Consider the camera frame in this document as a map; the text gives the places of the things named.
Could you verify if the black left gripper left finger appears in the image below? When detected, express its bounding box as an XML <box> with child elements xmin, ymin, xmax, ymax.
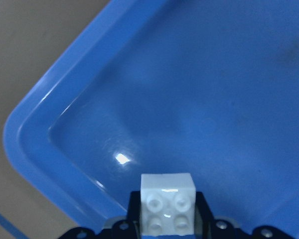
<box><xmin>126</xmin><ymin>191</ymin><xmax>141</xmax><ymax>222</ymax></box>

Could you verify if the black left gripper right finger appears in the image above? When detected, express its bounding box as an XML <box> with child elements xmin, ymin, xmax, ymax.
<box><xmin>195</xmin><ymin>191</ymin><xmax>214</xmax><ymax>221</ymax></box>

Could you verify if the blue plastic tray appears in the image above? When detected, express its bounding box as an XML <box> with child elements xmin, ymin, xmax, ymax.
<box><xmin>3</xmin><ymin>0</ymin><xmax>299</xmax><ymax>239</ymax></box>

